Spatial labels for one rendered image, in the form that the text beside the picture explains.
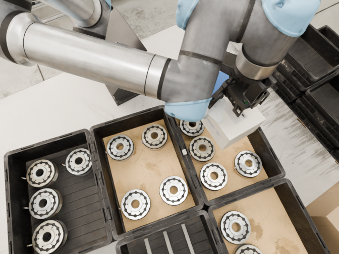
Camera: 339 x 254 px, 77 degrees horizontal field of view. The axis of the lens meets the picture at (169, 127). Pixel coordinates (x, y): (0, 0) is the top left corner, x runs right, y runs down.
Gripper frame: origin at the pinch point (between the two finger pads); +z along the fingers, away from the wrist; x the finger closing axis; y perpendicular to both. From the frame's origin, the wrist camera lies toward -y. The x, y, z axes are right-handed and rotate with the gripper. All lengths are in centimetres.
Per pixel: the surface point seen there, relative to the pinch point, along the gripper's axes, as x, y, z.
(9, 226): -72, -4, 18
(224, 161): 0.7, 11.5, 28.3
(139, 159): -28.0, -5.8, 28.4
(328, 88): 109, 2, 73
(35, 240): -70, 2, 26
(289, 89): 85, -11, 74
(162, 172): -22.9, 3.3, 28.4
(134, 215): -38.3, 11.9, 25.5
